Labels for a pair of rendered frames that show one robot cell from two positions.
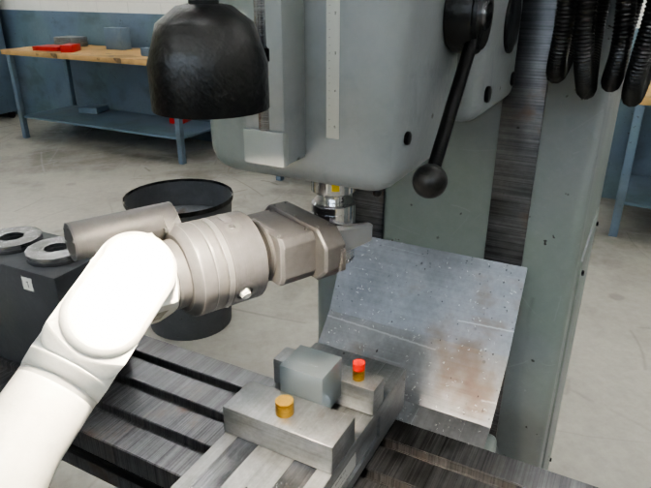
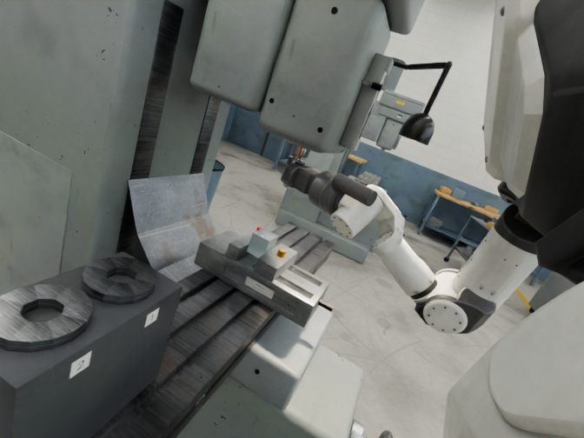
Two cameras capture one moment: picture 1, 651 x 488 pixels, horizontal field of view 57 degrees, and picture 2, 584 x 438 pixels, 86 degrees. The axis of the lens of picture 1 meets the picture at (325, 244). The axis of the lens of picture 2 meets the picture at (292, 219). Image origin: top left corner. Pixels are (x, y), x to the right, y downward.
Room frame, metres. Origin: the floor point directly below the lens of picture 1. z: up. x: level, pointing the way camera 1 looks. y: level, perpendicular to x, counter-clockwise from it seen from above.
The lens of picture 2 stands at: (0.73, 0.80, 1.39)
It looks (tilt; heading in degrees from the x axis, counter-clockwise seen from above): 19 degrees down; 258
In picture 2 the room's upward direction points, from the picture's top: 21 degrees clockwise
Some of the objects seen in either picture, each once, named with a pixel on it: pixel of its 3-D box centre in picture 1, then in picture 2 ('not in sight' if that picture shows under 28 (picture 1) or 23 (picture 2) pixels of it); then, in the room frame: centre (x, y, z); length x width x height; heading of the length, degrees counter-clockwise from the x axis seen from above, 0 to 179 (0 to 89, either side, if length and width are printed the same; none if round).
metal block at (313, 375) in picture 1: (311, 381); (262, 243); (0.62, 0.02, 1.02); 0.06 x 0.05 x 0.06; 62
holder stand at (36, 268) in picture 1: (45, 297); (76, 352); (0.86, 0.46, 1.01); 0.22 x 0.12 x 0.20; 64
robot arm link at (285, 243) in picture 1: (262, 252); (316, 185); (0.55, 0.06, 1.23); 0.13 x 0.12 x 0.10; 37
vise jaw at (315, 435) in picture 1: (288, 424); (276, 261); (0.57, 0.04, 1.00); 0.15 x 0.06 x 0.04; 62
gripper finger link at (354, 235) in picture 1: (351, 238); not in sight; (0.58, -0.03, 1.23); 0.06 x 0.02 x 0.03; 127
